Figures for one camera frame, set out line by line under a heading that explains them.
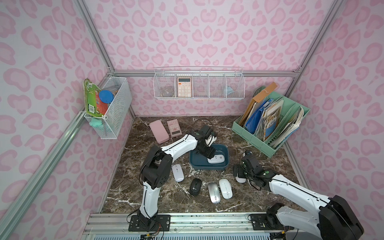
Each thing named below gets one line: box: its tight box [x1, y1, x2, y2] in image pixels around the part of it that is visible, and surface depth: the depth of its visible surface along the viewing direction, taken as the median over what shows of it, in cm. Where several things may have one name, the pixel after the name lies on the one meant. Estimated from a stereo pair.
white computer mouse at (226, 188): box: [219, 178, 233, 199], surface depth 84 cm
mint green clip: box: [89, 117, 103, 128], surface depth 65 cm
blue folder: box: [245, 98, 273, 134], surface depth 97 cm
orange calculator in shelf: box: [177, 77, 192, 98], surface depth 96 cm
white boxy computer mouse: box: [207, 154, 225, 164], surface depth 95 cm
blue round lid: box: [99, 90, 114, 104], surface depth 76 cm
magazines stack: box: [256, 99, 284, 141], surface depth 94 cm
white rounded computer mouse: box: [235, 176, 247, 183], surface depth 87 cm
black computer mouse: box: [189, 178, 202, 196], surface depth 86 cm
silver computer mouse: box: [208, 182, 221, 204], surface depth 83 cm
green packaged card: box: [83, 78, 109, 117], surface depth 72 cm
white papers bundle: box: [269, 106, 305, 148], surface depth 85 cm
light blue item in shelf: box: [224, 86, 235, 95], surface depth 102 cm
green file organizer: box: [231, 91, 311, 158], surface depth 97 cm
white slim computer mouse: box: [172, 164, 185, 183], surface depth 90 cm
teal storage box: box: [189, 144, 230, 170], surface depth 95 cm
